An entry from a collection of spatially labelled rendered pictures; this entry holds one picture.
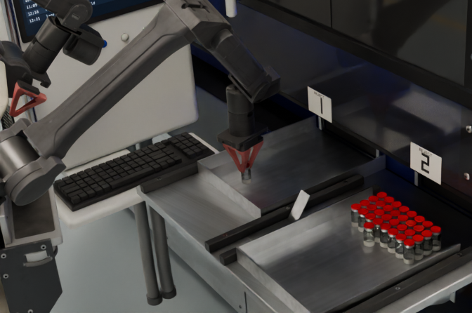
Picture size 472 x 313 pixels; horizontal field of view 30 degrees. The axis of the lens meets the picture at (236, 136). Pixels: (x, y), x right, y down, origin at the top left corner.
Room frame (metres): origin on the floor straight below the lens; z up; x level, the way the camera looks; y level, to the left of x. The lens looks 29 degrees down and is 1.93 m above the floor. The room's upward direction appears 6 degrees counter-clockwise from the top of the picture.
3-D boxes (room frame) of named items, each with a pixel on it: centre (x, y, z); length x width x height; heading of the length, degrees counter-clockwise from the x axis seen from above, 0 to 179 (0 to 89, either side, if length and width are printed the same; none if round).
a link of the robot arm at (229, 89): (1.70, -0.02, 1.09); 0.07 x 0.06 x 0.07; 133
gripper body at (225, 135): (1.69, -0.02, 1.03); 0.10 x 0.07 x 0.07; 135
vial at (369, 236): (1.41, -0.24, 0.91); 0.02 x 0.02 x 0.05
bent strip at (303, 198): (1.50, -0.07, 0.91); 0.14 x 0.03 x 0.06; 121
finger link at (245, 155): (1.69, -0.02, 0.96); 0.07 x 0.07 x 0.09; 45
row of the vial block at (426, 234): (1.44, -0.31, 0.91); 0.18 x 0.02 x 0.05; 29
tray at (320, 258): (1.37, -0.19, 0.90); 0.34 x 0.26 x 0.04; 119
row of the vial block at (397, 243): (1.42, -0.27, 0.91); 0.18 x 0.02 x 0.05; 30
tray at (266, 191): (1.72, -0.12, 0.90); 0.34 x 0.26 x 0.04; 120
